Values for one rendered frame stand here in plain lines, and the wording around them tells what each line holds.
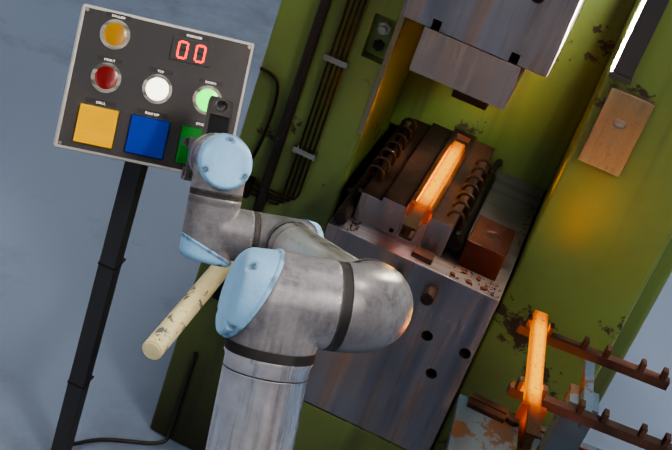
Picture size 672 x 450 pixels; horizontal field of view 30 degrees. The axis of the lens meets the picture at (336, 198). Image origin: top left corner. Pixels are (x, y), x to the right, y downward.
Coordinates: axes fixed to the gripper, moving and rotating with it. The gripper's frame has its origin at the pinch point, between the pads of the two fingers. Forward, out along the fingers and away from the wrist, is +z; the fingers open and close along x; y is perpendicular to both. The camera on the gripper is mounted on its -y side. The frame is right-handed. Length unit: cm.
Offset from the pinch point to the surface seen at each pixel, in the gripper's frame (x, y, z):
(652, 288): 122, 12, 38
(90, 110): -21.7, -1.8, 2.9
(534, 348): 67, 25, -22
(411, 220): 43.0, 6.2, -6.6
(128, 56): -16.7, -13.5, 3.7
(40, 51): -34, -22, 245
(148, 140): -9.7, 1.5, 2.9
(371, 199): 37.4, 4.0, 5.2
